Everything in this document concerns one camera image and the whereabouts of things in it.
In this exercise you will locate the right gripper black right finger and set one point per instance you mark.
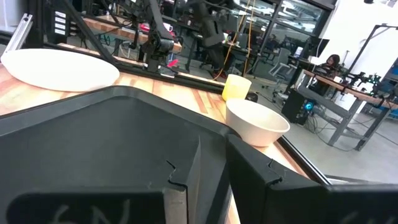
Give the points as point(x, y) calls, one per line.
point(264, 199)

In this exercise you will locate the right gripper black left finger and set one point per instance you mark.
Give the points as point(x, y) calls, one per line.
point(186, 165)

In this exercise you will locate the white bowl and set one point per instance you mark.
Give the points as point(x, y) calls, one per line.
point(258, 130)

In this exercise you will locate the white plate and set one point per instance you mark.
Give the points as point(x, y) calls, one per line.
point(59, 70)

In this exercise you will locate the small black robot arm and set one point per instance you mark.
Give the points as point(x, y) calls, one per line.
point(362, 79)

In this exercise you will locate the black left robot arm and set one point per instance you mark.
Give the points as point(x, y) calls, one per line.
point(158, 46)

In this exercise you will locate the black serving tray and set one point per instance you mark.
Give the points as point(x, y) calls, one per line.
point(93, 140)

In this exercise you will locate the yellow mug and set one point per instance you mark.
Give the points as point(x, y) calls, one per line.
point(236, 87)

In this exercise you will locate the black computer tower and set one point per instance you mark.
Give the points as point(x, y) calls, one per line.
point(293, 107)

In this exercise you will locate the red strip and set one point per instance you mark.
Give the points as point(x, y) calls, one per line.
point(173, 63)

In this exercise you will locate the wooden workbench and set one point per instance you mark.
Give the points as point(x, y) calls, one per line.
point(124, 32)
point(357, 93)

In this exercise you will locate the grey office chair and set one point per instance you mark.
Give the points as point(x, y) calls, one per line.
point(283, 57)

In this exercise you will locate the person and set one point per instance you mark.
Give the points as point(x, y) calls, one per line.
point(333, 60)

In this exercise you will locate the black box with white labels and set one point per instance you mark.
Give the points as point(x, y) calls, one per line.
point(49, 31)

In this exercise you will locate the aluminium extrusion bar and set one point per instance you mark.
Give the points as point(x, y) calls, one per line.
point(18, 34)

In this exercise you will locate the black table frame rail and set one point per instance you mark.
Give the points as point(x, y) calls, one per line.
point(304, 161)
point(186, 80)

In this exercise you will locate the black diagonal frame strut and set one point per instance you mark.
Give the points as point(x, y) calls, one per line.
point(88, 32)

